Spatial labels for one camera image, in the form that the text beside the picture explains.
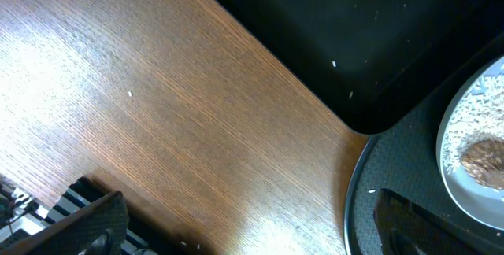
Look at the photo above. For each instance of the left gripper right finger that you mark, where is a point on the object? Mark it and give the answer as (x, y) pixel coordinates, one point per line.
(406, 228)

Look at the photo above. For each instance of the round black serving tray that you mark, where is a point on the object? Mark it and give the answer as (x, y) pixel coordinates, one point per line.
(403, 159)

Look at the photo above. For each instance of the brown food patty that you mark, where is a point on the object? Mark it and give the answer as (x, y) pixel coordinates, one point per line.
(483, 161)

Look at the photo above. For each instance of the grey plate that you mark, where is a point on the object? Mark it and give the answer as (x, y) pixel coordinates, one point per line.
(483, 204)

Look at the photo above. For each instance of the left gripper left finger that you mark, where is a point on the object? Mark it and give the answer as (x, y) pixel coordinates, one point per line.
(98, 228)

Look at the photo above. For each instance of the black rectangular tray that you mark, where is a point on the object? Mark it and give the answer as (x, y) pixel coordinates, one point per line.
(372, 61)

